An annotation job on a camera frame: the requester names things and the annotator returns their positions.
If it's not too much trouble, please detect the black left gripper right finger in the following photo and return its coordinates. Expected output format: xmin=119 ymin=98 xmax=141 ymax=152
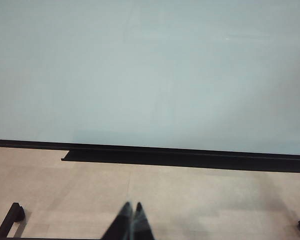
xmin=133 ymin=201 xmax=156 ymax=240

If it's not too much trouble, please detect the black whiteboard stand leg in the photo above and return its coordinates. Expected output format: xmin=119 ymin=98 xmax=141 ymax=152
xmin=0 ymin=202 xmax=20 ymax=240

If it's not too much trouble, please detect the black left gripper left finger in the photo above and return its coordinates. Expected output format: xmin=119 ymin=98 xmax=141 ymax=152
xmin=102 ymin=201 xmax=134 ymax=240

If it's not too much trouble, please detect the black whiteboard pen tray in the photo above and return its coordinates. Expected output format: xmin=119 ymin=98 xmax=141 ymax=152
xmin=61 ymin=149 xmax=300 ymax=174

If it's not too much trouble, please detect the white whiteboard with black frame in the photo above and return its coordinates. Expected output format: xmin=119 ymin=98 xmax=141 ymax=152
xmin=0 ymin=0 xmax=300 ymax=161

